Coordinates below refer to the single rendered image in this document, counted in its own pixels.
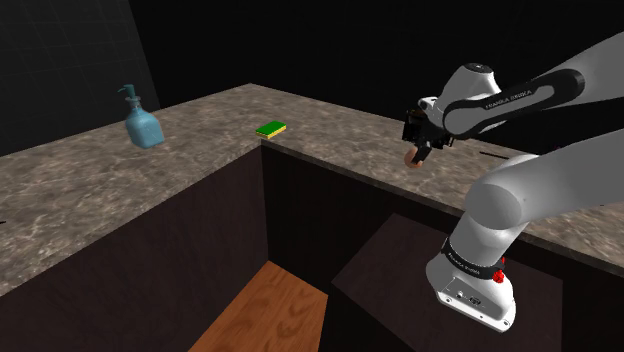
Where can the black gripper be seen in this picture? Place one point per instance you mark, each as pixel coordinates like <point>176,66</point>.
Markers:
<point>423,129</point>

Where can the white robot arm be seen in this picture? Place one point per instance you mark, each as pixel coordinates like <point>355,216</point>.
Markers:
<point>507,204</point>

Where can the small brown round object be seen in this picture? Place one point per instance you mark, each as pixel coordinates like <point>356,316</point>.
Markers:
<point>412,161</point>

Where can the dark robot stand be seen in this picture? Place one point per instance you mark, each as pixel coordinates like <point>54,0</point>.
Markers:
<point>390,278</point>

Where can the green and yellow sponge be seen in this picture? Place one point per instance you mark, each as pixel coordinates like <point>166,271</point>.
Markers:
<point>270,129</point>

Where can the blue soap dispenser bottle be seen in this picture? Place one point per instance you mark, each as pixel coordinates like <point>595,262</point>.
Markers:
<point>143,128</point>

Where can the dark brown counter cabinet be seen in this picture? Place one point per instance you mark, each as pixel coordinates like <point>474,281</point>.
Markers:
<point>146,263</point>

